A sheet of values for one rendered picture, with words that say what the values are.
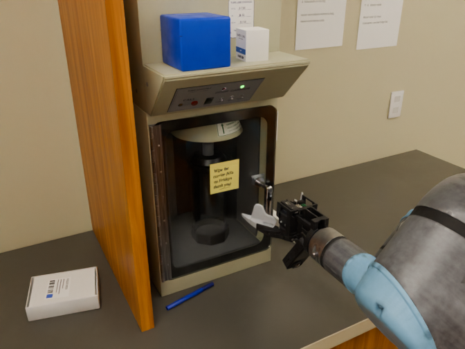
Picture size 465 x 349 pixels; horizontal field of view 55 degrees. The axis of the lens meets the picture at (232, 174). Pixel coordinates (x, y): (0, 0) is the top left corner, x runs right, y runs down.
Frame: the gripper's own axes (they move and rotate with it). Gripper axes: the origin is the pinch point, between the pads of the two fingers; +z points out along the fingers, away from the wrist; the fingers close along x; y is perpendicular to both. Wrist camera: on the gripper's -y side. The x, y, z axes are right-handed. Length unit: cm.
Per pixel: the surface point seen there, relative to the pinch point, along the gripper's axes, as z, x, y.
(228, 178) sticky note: 4.5, 8.8, 8.4
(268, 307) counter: -10.1, 5.5, -20.5
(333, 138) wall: 49, -62, -8
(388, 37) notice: 49, -85, 29
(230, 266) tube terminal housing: 5.7, 7.4, -18.2
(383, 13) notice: 49, -80, 38
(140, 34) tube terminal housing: 5.7, 26.6, 41.9
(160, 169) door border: 4.5, 25.0, 14.0
